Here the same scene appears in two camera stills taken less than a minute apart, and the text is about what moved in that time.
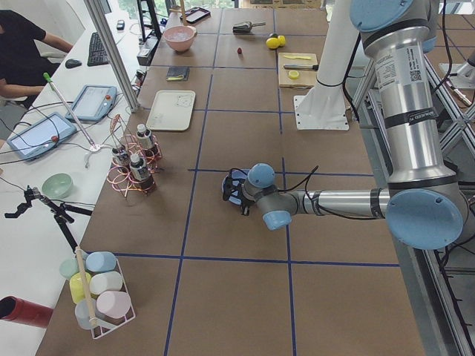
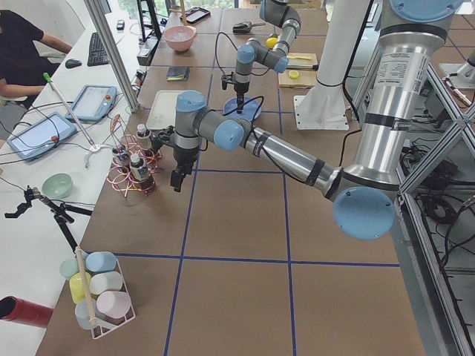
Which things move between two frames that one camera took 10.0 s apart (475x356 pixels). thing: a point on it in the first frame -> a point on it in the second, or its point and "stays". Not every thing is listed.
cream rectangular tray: (171, 110) stays
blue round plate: (231, 186) -> (251, 108)
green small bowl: (57, 186) stays
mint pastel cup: (69, 268) stays
